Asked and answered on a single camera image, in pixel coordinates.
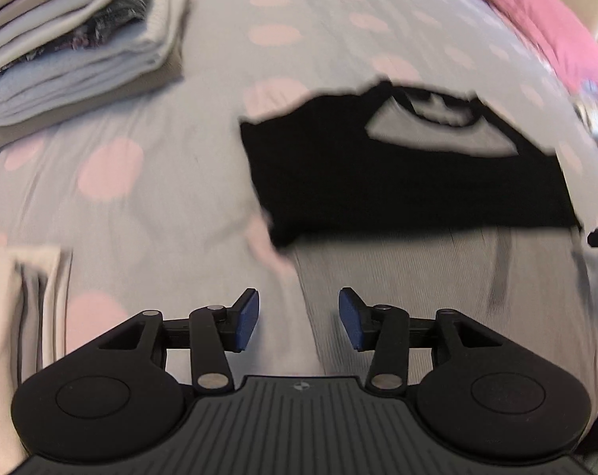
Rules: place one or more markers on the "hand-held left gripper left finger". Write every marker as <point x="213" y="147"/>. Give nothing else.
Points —
<point x="247" y="319"/>

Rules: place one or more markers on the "stack of folded clothes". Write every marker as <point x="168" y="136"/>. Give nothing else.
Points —
<point x="71" y="49"/>

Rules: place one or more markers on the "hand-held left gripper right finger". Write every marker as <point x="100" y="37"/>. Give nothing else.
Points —
<point x="351" y="319"/>

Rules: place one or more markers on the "grey shirt with black sleeves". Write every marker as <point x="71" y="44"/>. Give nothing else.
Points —
<point x="378" y="198"/>

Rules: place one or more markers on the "pink pillow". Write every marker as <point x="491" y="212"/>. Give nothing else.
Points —
<point x="536" y="15"/>

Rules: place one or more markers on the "grey pink polka dot bedsheet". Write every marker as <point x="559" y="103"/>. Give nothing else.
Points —
<point x="180" y="183"/>

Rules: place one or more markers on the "folded cream cloth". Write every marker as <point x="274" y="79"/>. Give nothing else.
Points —
<point x="12" y="336"/>

